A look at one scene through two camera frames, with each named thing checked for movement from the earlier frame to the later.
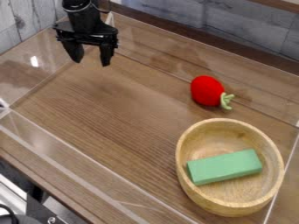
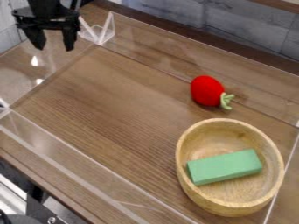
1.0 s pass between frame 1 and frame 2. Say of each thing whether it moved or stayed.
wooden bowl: stayed
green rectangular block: stayed
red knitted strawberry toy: stayed
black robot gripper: moved
